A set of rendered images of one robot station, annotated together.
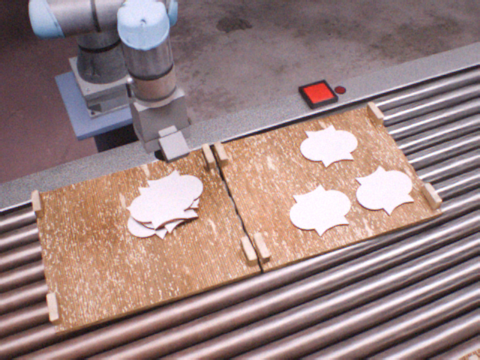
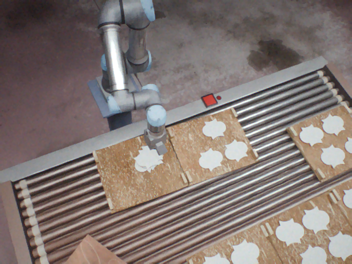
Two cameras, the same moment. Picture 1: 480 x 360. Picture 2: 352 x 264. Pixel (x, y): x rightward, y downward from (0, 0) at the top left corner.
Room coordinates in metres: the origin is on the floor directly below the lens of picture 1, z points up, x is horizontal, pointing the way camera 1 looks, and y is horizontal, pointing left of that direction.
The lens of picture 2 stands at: (0.10, 0.21, 2.57)
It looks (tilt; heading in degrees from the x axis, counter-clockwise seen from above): 64 degrees down; 349
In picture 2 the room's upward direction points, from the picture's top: 8 degrees clockwise
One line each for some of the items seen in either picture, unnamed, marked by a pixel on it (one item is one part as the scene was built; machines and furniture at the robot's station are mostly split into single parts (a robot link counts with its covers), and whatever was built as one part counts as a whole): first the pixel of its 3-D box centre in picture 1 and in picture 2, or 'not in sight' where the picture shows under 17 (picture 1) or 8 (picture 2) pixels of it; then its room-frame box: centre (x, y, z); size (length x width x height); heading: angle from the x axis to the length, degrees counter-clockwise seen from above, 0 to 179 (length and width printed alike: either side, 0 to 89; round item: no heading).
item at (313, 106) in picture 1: (318, 94); (209, 100); (1.10, -0.21, 0.92); 0.08 x 0.08 x 0.02; 21
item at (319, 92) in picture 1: (318, 94); (209, 100); (1.10, -0.21, 0.92); 0.06 x 0.06 x 0.01; 21
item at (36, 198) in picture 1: (37, 203); (95, 156); (0.76, 0.44, 0.95); 0.06 x 0.02 x 0.03; 18
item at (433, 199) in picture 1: (431, 195); (254, 154); (0.74, -0.41, 0.95); 0.06 x 0.02 x 0.03; 17
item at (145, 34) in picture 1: (145, 37); (156, 118); (0.74, 0.14, 1.38); 0.09 x 0.08 x 0.11; 9
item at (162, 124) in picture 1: (161, 120); (157, 140); (0.71, 0.13, 1.23); 0.12 x 0.09 x 0.16; 26
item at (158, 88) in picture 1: (151, 77); (155, 128); (0.73, 0.14, 1.30); 0.08 x 0.08 x 0.05
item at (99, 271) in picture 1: (139, 232); (139, 168); (0.69, 0.22, 0.93); 0.41 x 0.35 x 0.02; 108
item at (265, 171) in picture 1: (323, 180); (211, 144); (0.81, -0.18, 0.93); 0.41 x 0.35 x 0.02; 107
